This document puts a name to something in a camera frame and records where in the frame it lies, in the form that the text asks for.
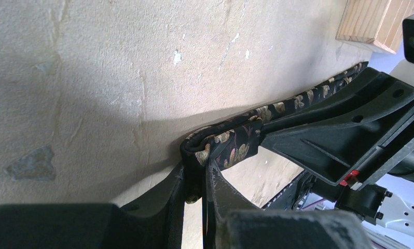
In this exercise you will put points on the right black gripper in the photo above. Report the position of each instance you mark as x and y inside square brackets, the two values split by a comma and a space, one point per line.
[355, 137]

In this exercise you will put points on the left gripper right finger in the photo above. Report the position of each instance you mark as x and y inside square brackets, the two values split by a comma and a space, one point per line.
[231, 221]

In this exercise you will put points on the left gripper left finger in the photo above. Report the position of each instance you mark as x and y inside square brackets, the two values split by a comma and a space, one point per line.
[153, 220]

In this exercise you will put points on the black floral tie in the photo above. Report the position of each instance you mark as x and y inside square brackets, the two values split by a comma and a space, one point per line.
[237, 138]

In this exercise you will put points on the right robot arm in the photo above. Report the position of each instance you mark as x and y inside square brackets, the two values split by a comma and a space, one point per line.
[398, 214]

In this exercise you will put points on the wooden compartment tray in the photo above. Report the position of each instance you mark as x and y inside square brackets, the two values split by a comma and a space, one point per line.
[374, 25]

